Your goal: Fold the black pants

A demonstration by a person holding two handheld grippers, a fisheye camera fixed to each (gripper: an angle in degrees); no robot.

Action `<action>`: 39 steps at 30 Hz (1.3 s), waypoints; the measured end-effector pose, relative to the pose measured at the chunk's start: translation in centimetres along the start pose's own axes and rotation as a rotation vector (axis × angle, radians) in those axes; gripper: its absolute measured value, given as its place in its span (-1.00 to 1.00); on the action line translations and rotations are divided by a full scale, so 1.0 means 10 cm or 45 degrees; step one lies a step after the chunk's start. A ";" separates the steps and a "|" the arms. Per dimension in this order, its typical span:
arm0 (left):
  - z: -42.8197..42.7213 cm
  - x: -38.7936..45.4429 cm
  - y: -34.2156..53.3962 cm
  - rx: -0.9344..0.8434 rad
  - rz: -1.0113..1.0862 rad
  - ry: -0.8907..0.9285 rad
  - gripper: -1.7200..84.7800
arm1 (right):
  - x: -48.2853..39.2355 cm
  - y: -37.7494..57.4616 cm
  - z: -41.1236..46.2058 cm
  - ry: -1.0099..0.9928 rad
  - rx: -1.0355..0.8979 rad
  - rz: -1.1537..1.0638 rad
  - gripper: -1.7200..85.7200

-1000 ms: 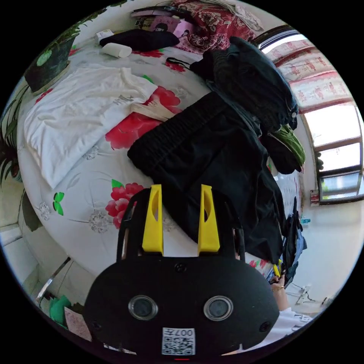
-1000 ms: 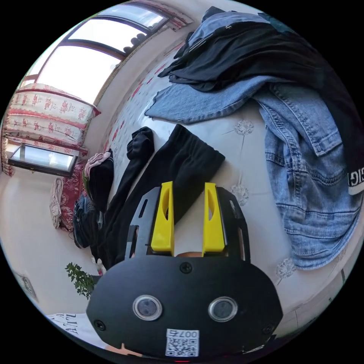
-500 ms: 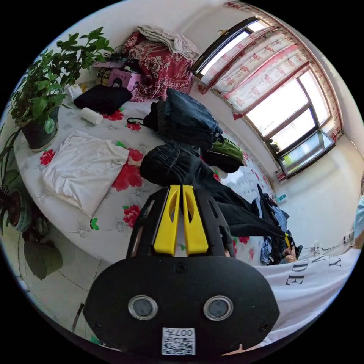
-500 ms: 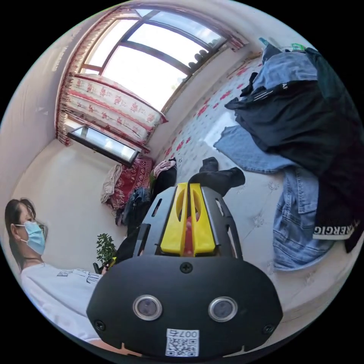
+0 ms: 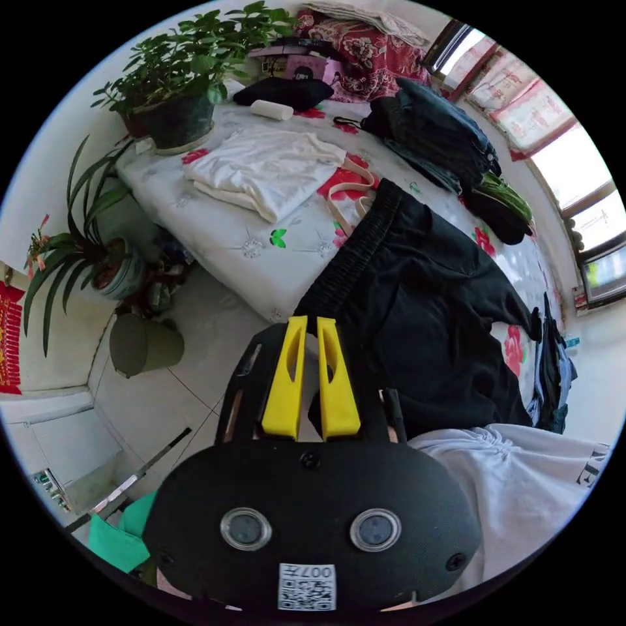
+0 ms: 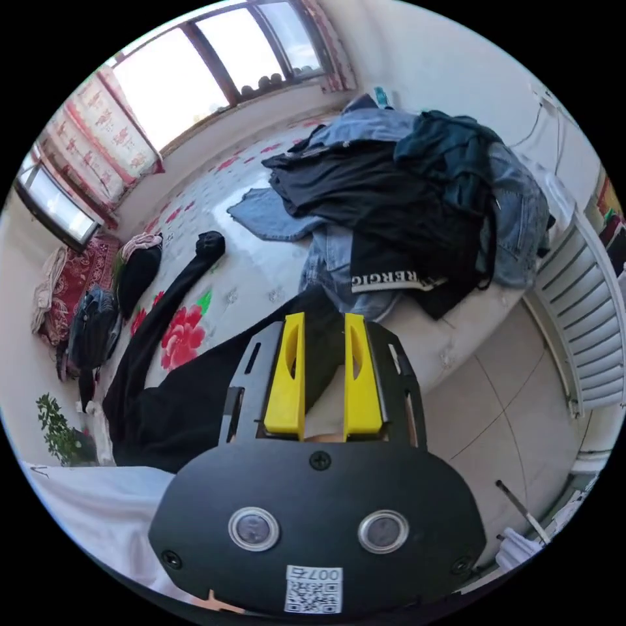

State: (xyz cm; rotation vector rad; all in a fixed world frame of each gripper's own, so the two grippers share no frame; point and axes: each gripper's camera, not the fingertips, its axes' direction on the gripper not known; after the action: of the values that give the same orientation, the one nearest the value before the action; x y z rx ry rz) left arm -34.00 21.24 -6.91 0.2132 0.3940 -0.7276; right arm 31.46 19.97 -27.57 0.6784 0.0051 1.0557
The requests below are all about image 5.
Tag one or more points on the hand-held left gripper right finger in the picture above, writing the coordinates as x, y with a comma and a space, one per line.
338, 391

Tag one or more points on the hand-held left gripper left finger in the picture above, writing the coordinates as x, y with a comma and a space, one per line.
286, 381

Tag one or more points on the black pants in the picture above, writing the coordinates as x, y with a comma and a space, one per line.
420, 313

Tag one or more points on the green waste bin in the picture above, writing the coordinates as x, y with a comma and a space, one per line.
144, 345

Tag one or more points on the bed with floral sheet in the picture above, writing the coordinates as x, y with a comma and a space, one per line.
220, 230

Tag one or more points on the folded white shirt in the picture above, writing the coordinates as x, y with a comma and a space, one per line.
264, 168

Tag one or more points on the pile of clothes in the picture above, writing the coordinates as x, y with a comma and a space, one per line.
440, 132
552, 371

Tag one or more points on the green cloth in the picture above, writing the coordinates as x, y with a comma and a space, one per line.
120, 538

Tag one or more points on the long-leaved potted plant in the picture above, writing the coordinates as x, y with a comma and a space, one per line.
83, 254

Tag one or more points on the white cupboard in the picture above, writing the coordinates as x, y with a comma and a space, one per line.
54, 440

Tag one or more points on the white rolled cloth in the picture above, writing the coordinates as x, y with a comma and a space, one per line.
271, 109

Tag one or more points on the black cushion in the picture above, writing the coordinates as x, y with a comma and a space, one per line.
283, 93

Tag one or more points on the pink carton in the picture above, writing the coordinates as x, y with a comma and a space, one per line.
298, 66

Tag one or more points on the large leafy potted plant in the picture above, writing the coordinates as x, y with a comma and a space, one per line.
181, 78

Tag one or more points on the red floral quilt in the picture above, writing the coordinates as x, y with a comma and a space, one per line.
371, 63

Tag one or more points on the window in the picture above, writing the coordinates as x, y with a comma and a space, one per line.
562, 146

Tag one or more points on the folded beige blanket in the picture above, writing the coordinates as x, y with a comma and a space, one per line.
381, 19

